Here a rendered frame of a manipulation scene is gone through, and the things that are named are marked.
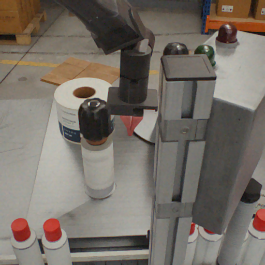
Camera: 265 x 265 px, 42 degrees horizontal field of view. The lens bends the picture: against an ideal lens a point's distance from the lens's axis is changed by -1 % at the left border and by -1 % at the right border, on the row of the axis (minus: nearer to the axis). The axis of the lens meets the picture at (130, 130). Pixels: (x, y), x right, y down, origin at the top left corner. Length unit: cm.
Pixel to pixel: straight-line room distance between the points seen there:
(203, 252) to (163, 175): 43
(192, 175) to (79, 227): 62
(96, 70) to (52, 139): 227
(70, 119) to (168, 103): 84
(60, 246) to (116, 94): 32
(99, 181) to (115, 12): 53
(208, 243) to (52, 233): 31
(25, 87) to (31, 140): 202
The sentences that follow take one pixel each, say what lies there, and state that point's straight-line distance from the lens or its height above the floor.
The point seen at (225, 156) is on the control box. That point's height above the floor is 141.
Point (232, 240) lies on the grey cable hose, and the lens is 60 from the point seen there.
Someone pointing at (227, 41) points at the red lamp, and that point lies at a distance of 43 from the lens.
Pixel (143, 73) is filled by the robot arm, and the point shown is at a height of 133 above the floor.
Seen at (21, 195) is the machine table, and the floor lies 83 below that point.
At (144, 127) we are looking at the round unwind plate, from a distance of 124.
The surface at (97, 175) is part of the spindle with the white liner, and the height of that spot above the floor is 97.
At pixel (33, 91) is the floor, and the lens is 324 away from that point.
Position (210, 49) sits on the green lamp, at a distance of 37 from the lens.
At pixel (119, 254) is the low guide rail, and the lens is 87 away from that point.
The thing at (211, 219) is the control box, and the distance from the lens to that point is 44.
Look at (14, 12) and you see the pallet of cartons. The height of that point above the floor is 37.
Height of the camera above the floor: 165
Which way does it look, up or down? 38 degrees down
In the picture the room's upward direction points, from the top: straight up
